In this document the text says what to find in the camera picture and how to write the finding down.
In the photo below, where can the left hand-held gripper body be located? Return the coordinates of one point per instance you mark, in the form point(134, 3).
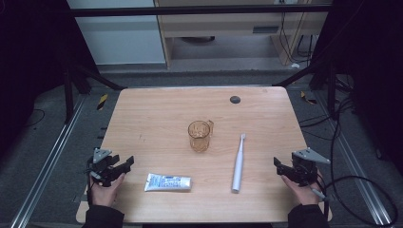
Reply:
point(101, 155)

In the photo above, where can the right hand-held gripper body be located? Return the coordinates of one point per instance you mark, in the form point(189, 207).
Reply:
point(310, 155)

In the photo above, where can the white electric toothbrush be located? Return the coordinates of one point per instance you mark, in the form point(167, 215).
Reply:
point(238, 164)

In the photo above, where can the white toothpaste tube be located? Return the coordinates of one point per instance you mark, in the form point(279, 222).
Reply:
point(168, 182)

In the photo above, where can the amber transparent cup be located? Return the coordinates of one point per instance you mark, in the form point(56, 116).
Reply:
point(199, 139)

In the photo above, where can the person's right hand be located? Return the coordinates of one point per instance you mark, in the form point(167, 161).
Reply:
point(302, 194)

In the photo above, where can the person's left hand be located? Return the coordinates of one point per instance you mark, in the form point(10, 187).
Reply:
point(106, 193)

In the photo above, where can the yellow black striped tape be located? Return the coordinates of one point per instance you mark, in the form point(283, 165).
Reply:
point(306, 98)
point(102, 101)

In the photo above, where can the dark round table grommet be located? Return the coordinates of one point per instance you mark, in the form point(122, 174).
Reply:
point(235, 99)

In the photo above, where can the small white floor object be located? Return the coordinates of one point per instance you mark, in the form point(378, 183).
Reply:
point(295, 66)

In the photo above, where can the black curtain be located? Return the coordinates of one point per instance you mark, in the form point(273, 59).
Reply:
point(374, 63)
point(31, 63)

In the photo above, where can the white cabinet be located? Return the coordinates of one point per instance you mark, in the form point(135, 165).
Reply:
point(120, 38)

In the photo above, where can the white power strip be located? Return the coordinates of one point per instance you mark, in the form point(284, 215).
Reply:
point(285, 1)

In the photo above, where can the aluminium floor rail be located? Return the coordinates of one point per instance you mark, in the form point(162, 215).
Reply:
point(47, 164)
point(358, 171)

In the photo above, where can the black diagonal frame strut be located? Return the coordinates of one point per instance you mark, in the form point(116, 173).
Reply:
point(95, 75)
point(304, 73)

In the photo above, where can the black horizontal frame bar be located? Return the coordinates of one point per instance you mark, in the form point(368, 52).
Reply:
point(190, 10)

